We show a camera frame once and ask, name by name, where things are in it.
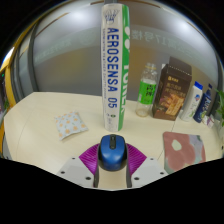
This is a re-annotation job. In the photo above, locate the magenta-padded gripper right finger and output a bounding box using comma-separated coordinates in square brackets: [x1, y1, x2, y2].
[125, 143, 169, 189]

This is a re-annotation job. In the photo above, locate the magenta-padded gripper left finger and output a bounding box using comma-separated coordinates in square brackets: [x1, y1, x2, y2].
[56, 143, 101, 189]

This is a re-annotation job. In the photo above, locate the blue computer mouse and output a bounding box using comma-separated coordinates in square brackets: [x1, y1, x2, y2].
[97, 133, 129, 172]

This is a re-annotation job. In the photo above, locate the floral pastel mouse pad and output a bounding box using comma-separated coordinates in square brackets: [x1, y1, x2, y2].
[162, 131, 207, 175]

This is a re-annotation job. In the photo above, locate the patterned tissue packet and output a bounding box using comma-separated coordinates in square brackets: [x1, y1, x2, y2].
[54, 111, 89, 141]

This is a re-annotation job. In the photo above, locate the clear bottle green label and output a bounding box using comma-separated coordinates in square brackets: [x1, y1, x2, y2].
[135, 62, 158, 118]

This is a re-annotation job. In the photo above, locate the brown carton box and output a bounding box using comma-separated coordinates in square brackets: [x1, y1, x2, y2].
[152, 56, 193, 122]

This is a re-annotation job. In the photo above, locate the white bottle blue cap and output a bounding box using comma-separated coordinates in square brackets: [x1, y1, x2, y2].
[179, 80, 204, 123]

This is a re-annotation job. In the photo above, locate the dark blue shampoo bottle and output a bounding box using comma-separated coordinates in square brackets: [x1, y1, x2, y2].
[193, 83, 214, 124]

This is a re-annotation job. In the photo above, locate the white green shuttlecock tube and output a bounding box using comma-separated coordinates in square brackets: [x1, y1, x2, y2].
[100, 3, 131, 132]

